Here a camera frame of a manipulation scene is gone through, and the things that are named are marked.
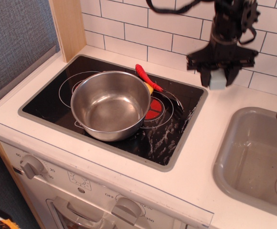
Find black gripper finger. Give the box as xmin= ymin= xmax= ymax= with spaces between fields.
xmin=224 ymin=66 xmax=241 ymax=86
xmin=197 ymin=68 xmax=211 ymax=88

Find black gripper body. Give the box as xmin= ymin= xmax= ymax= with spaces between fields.
xmin=186 ymin=40 xmax=258 ymax=71

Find pale grey-green cube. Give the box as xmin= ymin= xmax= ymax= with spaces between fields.
xmin=209 ymin=69 xmax=227 ymax=90

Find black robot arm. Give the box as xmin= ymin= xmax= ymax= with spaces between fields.
xmin=187 ymin=0 xmax=260 ymax=89

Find black glass stove top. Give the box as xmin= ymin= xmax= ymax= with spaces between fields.
xmin=18 ymin=54 xmax=209 ymax=172

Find yellow item behind pot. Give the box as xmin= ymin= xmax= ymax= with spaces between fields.
xmin=145 ymin=82 xmax=154 ymax=95

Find grey plastic sink basin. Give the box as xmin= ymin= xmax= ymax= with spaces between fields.
xmin=213 ymin=107 xmax=277 ymax=216

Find stainless steel pot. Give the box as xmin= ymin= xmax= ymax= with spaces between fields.
xmin=71 ymin=71 xmax=151 ymax=142

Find grey right oven knob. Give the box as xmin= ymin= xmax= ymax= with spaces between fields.
xmin=111 ymin=198 xmax=142 ymax=226

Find grey left timer knob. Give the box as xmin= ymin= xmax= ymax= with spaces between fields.
xmin=20 ymin=155 xmax=44 ymax=179

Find yellow cloth at floor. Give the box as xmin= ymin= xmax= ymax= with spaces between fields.
xmin=0 ymin=219 xmax=20 ymax=229

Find red handled fork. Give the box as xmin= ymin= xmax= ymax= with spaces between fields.
xmin=135 ymin=64 xmax=184 ymax=111

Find black cable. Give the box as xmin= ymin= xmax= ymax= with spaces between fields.
xmin=145 ymin=0 xmax=201 ymax=15

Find light wooden post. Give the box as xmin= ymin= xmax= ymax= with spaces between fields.
xmin=49 ymin=0 xmax=86 ymax=62

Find grey oven door handle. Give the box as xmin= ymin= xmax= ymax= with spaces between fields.
xmin=53 ymin=197 xmax=105 ymax=229

